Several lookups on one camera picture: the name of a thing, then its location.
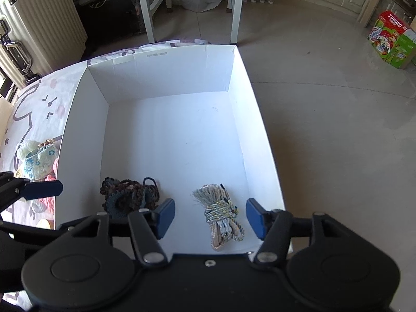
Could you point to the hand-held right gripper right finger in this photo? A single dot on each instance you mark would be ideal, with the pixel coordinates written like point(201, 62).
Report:
point(255, 217)

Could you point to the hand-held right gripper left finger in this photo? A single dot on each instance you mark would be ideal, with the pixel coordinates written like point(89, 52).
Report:
point(166, 216)

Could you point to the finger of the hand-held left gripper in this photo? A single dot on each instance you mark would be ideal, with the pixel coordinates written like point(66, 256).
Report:
point(44, 189)
point(19, 230)

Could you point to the pink crochet toy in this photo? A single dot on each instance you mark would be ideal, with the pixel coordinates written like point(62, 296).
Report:
point(48, 203)

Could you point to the cream yarn bundle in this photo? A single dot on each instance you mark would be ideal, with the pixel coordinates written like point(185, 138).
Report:
point(29, 146)

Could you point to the white cardboard box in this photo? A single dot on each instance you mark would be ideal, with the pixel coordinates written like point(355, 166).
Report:
point(169, 136)

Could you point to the dark crochet piece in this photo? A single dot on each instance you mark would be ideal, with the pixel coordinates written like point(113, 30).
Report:
point(123, 195)

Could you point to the cartoon printed blanket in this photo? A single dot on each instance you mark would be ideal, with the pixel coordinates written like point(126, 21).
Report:
point(42, 104)

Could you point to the cream ribbed suitcase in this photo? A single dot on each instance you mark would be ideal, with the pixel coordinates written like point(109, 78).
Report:
point(42, 22)

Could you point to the black bag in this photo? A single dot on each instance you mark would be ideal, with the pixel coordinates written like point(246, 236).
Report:
point(107, 16)

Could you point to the red and green carton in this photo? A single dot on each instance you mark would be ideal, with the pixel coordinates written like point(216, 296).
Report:
point(391, 39)

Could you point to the wooden leg table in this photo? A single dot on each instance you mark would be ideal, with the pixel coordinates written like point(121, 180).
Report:
point(372, 0)

